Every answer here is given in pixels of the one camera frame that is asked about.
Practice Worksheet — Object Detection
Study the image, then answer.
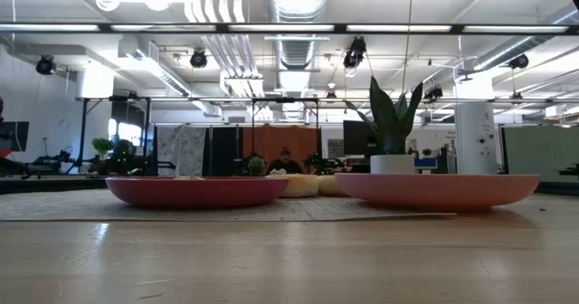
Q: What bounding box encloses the dark red plate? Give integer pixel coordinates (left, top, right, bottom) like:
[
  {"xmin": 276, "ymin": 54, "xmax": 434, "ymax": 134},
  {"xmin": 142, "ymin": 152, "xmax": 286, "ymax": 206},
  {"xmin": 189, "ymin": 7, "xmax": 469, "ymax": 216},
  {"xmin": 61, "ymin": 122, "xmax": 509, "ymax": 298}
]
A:
[{"xmin": 104, "ymin": 176, "xmax": 290, "ymax": 210}]

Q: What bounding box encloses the orange partition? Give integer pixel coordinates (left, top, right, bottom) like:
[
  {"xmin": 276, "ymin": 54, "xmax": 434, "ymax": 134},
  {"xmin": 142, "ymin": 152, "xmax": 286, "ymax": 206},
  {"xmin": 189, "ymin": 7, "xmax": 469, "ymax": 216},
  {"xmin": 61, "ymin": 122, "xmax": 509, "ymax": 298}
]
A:
[{"xmin": 242, "ymin": 125, "xmax": 320, "ymax": 175}]

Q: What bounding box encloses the person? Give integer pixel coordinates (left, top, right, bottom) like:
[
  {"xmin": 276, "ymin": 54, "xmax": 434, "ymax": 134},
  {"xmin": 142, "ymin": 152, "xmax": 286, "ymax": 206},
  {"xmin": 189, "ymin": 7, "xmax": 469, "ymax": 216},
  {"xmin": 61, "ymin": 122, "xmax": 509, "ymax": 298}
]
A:
[{"xmin": 266, "ymin": 147, "xmax": 305, "ymax": 176}]

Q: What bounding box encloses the small potted plant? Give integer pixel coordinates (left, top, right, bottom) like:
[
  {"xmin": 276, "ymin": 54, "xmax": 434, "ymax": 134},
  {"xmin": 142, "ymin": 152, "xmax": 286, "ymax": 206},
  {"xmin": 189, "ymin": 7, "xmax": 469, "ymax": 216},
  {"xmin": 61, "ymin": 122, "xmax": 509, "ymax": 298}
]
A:
[{"xmin": 247, "ymin": 153, "xmax": 267, "ymax": 177}]

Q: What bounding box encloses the pale cream donut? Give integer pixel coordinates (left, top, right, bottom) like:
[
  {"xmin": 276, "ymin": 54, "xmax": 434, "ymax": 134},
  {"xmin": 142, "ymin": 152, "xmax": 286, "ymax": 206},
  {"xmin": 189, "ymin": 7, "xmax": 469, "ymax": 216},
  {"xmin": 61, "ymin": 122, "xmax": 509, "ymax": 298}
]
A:
[{"xmin": 280, "ymin": 174, "xmax": 303, "ymax": 199}]

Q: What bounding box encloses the yellow donut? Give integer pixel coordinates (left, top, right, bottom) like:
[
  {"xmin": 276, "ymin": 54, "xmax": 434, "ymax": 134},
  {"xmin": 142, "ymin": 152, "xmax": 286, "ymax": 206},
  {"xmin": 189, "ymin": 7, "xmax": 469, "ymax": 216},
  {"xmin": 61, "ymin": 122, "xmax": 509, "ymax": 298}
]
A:
[{"xmin": 297, "ymin": 173, "xmax": 320, "ymax": 198}]

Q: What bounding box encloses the black monitor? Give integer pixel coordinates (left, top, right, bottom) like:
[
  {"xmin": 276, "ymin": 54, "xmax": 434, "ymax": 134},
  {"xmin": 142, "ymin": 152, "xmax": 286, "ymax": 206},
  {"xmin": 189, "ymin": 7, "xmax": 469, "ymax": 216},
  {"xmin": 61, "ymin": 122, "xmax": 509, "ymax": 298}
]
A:
[{"xmin": 342, "ymin": 119, "xmax": 381, "ymax": 157}]

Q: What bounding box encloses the black panel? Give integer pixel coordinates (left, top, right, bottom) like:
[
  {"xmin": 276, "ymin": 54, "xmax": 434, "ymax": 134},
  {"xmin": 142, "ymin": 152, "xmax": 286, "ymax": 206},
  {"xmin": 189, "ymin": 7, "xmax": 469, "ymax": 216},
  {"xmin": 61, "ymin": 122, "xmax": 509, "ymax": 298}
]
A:
[{"xmin": 210, "ymin": 126, "xmax": 243, "ymax": 177}]

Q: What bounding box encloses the beige woven placemat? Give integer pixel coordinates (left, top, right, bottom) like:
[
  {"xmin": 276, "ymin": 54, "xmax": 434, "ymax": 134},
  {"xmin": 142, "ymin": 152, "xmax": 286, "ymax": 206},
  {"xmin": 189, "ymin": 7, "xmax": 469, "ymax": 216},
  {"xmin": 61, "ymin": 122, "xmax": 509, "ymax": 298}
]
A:
[{"xmin": 0, "ymin": 189, "xmax": 458, "ymax": 223}]

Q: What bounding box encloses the green snake plant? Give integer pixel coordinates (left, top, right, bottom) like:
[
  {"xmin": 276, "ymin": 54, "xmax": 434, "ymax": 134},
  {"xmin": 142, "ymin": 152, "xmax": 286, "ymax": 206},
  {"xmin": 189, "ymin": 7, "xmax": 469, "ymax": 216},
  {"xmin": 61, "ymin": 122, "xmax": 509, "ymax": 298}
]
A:
[{"xmin": 343, "ymin": 76, "xmax": 424, "ymax": 156}]

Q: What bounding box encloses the white plant pot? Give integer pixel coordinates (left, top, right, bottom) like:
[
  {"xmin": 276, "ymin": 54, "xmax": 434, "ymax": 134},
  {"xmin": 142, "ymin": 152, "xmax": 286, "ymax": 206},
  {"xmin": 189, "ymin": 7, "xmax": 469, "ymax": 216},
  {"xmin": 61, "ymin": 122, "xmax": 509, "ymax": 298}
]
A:
[{"xmin": 369, "ymin": 154, "xmax": 416, "ymax": 176}]

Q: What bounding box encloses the patterned white curtain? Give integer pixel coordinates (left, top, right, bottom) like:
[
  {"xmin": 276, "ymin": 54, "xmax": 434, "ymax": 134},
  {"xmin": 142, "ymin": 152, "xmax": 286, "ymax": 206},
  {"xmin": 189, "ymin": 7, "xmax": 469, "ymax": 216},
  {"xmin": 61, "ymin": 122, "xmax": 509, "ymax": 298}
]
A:
[{"xmin": 156, "ymin": 125, "xmax": 208, "ymax": 177}]

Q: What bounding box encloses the black overhead light bar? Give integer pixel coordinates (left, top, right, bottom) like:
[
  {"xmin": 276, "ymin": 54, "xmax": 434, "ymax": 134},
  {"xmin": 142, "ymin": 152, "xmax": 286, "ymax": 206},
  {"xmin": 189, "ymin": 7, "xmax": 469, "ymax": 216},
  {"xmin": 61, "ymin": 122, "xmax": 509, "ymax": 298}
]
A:
[{"xmin": 0, "ymin": 22, "xmax": 579, "ymax": 36}]

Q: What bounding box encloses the pink plate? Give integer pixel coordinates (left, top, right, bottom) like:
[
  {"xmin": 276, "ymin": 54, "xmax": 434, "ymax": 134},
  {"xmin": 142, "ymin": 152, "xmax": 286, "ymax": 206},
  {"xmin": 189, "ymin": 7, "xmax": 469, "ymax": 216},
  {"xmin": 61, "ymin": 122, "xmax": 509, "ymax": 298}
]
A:
[{"xmin": 334, "ymin": 173, "xmax": 542, "ymax": 214}]

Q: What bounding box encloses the white cylindrical column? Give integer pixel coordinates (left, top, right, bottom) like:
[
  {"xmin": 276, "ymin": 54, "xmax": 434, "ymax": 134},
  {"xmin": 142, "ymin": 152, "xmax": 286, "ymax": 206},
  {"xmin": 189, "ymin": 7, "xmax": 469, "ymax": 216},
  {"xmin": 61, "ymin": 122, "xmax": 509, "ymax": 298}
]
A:
[{"xmin": 454, "ymin": 100, "xmax": 498, "ymax": 176}]

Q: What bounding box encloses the green potted plant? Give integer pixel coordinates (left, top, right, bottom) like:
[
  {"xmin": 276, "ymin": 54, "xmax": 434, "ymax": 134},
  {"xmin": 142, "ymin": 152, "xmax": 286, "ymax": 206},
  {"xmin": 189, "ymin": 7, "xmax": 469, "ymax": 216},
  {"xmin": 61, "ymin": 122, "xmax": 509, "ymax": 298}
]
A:
[{"xmin": 91, "ymin": 137, "xmax": 114, "ymax": 175}]

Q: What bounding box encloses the grey green partition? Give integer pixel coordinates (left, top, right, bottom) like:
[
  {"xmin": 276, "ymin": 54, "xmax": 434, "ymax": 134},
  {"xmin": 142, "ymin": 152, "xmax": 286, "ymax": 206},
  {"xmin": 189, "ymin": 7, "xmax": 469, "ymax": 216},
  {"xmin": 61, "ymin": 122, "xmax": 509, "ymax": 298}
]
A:
[{"xmin": 500, "ymin": 125, "xmax": 579, "ymax": 184}]

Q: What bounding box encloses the thin hanging cord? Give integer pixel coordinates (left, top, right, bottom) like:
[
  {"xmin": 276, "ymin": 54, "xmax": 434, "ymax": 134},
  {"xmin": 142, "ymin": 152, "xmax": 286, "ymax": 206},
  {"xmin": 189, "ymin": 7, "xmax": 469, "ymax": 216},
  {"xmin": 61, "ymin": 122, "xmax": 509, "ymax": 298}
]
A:
[{"xmin": 405, "ymin": 0, "xmax": 415, "ymax": 84}]

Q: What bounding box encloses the black metal frame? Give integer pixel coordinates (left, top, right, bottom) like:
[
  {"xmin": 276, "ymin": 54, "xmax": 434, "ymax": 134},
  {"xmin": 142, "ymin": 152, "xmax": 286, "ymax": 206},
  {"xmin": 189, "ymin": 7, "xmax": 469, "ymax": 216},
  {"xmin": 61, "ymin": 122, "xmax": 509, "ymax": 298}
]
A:
[{"xmin": 77, "ymin": 95, "xmax": 153, "ymax": 176}]

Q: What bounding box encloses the dark wall screen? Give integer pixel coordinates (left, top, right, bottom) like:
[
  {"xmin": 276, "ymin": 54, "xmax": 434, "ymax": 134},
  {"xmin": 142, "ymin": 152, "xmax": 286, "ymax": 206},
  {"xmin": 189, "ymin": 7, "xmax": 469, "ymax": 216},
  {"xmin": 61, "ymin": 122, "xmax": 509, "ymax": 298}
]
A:
[{"xmin": 0, "ymin": 120, "xmax": 31, "ymax": 153}]

